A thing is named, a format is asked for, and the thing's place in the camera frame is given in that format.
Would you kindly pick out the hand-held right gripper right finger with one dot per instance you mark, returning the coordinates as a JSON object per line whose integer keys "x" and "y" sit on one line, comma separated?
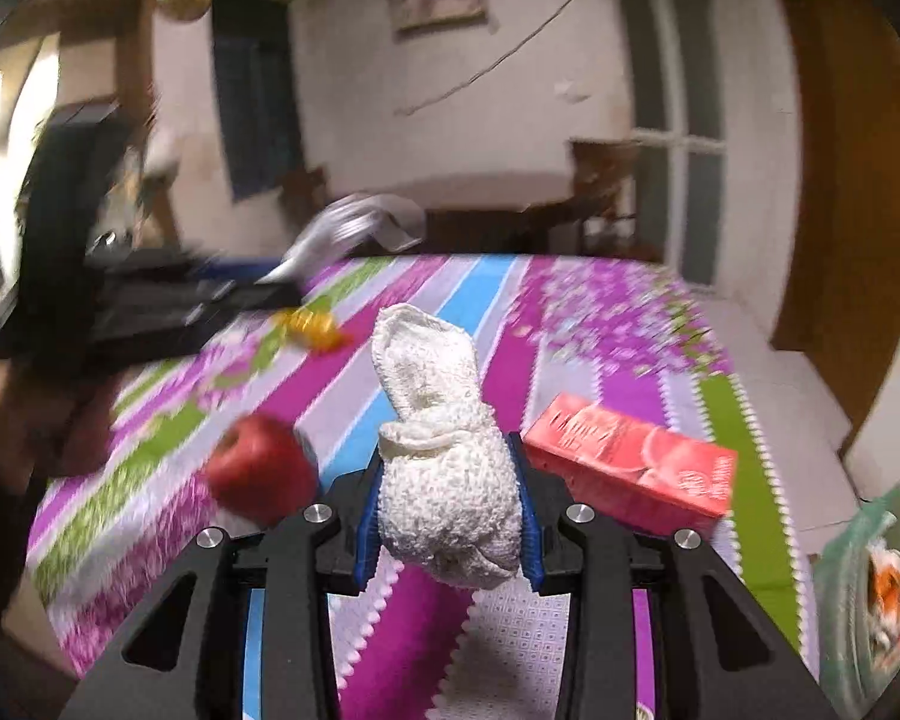
{"x": 531, "y": 540}

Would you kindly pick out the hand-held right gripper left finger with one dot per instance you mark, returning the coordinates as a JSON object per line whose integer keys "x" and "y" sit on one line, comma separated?
{"x": 366, "y": 532}

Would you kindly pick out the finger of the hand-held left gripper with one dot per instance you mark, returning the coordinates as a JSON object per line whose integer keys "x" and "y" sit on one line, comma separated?
{"x": 187, "y": 268}
{"x": 187, "y": 315}

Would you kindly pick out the cream knit cloth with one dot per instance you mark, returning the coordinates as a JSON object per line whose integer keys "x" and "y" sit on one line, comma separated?
{"x": 442, "y": 480}

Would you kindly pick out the grey-white plastic package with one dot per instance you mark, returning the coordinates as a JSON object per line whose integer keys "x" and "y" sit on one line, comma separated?
{"x": 360, "y": 229}

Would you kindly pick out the trash bin with green bag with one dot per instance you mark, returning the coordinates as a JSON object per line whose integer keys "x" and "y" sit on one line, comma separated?
{"x": 840, "y": 615}

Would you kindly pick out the red-orange snack packet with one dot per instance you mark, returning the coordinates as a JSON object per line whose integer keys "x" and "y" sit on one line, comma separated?
{"x": 889, "y": 589}

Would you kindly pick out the person's left hand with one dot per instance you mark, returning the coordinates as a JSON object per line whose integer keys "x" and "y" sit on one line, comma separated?
{"x": 52, "y": 424}

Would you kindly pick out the pink carton box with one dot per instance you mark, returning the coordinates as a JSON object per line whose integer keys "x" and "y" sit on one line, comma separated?
{"x": 630, "y": 465}

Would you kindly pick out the red apple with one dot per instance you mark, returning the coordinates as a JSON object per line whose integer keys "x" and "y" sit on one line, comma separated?
{"x": 259, "y": 469}

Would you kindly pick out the yellow wrapper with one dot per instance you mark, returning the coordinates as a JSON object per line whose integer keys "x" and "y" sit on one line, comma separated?
{"x": 315, "y": 328}

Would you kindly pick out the dark wooden chair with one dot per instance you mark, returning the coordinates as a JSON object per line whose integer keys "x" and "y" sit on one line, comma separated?
{"x": 600, "y": 165}
{"x": 304, "y": 195}

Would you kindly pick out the dark window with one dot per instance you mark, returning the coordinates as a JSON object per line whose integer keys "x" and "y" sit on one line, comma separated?
{"x": 259, "y": 97}

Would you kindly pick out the purple floral striped tablecloth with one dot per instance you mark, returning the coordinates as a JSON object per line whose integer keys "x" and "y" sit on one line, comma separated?
{"x": 570, "y": 315}

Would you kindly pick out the dark wooden dining table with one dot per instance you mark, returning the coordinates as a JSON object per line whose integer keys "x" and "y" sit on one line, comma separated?
{"x": 480, "y": 195}

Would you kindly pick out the frosted glass double door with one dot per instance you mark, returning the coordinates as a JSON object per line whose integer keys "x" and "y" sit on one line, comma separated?
{"x": 667, "y": 127}

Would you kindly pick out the brown wooden door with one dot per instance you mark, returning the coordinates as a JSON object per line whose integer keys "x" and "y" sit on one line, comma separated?
{"x": 847, "y": 202}

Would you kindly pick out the white wall switch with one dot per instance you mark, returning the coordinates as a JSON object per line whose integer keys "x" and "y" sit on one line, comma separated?
{"x": 574, "y": 91}

